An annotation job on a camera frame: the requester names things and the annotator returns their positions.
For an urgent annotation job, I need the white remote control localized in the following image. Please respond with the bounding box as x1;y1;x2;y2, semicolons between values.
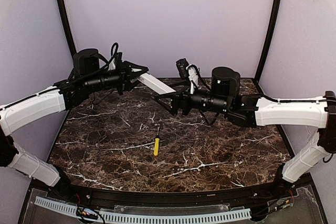
137;72;176;95

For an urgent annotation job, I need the right black frame post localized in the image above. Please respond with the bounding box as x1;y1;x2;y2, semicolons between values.
254;0;281;83

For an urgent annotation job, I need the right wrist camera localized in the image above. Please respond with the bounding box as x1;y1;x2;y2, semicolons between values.
176;58;200;94

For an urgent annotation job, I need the white slotted cable duct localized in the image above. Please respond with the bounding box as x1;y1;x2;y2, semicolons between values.
34;196;251;223

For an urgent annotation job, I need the black front table rail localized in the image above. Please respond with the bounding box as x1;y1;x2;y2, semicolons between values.
58;184;279;208

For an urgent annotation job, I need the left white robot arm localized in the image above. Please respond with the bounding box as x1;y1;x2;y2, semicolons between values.
1;44;149;187

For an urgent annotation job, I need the left black frame post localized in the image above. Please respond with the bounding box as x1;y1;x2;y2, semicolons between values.
56;0;77;58

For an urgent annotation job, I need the black frame post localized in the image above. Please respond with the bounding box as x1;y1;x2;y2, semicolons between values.
254;0;281;83
56;0;77;58

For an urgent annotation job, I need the yellow handled screwdriver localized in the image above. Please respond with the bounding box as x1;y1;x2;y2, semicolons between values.
153;126;160;156

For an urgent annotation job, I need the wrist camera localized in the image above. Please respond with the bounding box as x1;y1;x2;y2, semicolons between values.
105;42;122;72
176;58;200;94

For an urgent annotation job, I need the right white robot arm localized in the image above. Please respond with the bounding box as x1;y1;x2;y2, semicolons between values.
150;67;335;185

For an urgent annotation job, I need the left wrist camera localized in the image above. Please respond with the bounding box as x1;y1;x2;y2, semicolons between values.
105;42;122;72

